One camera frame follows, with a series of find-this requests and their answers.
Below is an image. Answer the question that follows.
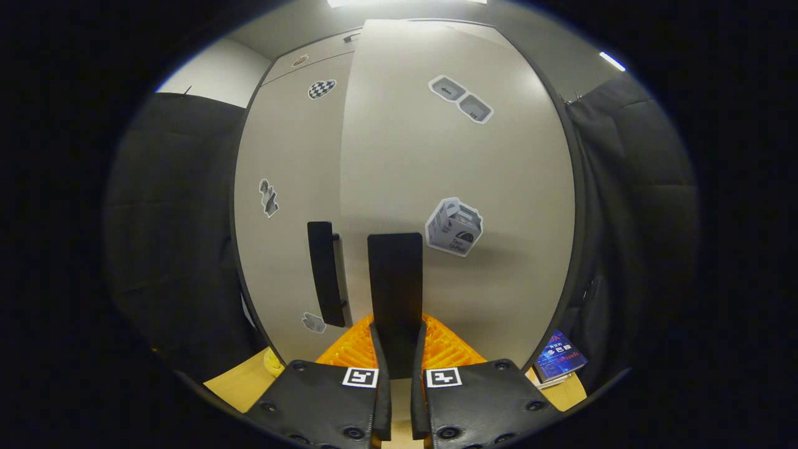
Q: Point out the large ceiling light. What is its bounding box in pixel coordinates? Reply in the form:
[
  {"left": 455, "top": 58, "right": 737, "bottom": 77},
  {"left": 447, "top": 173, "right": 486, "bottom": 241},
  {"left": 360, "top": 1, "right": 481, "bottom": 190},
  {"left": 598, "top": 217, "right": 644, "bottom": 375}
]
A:
[{"left": 327, "top": 0, "right": 488, "bottom": 8}]

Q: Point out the blue book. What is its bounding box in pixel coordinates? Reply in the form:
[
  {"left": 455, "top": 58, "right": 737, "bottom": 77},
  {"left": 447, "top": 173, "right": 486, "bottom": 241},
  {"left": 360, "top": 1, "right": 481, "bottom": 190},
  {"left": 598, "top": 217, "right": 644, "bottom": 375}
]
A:
[{"left": 534, "top": 330, "right": 589, "bottom": 382}]

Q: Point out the grey double-door shoe cabinet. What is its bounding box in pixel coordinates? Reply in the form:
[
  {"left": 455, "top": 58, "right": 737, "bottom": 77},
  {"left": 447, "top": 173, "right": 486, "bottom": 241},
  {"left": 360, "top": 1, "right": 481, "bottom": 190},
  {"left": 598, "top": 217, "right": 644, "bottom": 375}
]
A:
[{"left": 229, "top": 17, "right": 588, "bottom": 376}]

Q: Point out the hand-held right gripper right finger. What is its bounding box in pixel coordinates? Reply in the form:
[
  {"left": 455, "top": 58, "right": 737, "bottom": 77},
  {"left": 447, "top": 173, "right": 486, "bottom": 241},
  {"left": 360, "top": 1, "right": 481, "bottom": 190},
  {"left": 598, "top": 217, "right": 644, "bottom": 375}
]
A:
[{"left": 410, "top": 315, "right": 565, "bottom": 449}]

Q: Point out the black backdrop cloth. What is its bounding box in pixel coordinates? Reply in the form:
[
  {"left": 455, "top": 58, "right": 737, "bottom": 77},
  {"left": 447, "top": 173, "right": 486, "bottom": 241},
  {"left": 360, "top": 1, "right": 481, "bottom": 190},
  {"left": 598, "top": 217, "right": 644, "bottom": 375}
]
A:
[
  {"left": 564, "top": 72, "right": 702, "bottom": 395},
  {"left": 103, "top": 92, "right": 269, "bottom": 382}
]

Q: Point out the grey shoe cabinet door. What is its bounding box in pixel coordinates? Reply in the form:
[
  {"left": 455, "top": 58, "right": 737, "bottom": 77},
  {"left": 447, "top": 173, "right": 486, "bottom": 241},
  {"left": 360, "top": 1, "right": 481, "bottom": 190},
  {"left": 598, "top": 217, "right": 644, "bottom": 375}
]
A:
[
  {"left": 234, "top": 53, "right": 356, "bottom": 365},
  {"left": 340, "top": 19, "right": 575, "bottom": 375}
]

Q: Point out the grey cabinet drawer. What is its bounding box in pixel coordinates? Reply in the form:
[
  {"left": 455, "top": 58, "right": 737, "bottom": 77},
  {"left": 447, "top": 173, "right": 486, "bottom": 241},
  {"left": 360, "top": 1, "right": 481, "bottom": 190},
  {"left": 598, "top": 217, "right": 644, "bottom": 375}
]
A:
[{"left": 272, "top": 30, "right": 363, "bottom": 85}]

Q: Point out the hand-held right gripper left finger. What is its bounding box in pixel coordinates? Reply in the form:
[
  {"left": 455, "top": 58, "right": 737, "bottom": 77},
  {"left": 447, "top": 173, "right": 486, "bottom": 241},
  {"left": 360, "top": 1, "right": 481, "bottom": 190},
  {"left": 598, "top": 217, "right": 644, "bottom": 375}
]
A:
[{"left": 243, "top": 315, "right": 393, "bottom": 449}]

